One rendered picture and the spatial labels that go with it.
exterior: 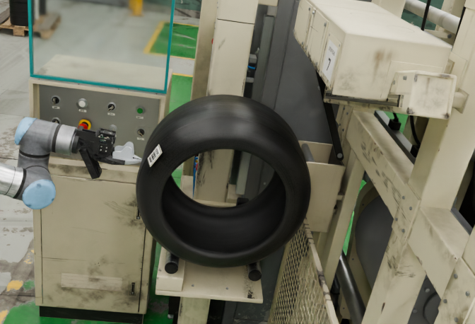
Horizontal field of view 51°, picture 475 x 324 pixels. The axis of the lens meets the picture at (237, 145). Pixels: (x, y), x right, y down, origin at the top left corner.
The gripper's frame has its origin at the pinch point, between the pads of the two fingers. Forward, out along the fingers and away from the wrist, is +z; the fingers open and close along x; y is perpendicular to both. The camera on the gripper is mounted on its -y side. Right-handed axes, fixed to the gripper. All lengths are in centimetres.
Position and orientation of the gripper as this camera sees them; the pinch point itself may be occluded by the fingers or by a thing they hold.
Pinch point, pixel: (137, 161)
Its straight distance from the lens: 161.3
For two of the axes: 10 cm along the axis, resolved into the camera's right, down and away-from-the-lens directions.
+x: -0.4, -4.2, 9.1
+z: 9.6, 2.2, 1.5
